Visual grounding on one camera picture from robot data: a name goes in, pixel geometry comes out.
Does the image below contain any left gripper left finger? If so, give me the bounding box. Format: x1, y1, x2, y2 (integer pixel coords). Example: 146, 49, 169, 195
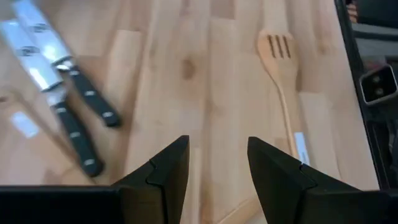
0, 134, 190, 224

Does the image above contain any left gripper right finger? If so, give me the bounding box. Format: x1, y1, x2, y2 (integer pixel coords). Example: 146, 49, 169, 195
247, 136, 398, 224

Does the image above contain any black-handled sheathed knife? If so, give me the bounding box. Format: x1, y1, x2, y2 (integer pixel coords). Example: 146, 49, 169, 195
10, 0, 123, 129
0, 17, 106, 179

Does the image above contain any slotted wooden spoon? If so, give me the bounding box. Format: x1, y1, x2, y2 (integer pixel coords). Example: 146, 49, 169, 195
256, 29, 312, 166

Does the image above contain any silver table-level camera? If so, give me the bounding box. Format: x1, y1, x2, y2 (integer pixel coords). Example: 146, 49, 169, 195
359, 63, 398, 106

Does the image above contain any black metal table frame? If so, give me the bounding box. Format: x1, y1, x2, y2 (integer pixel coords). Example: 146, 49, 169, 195
334, 0, 398, 190

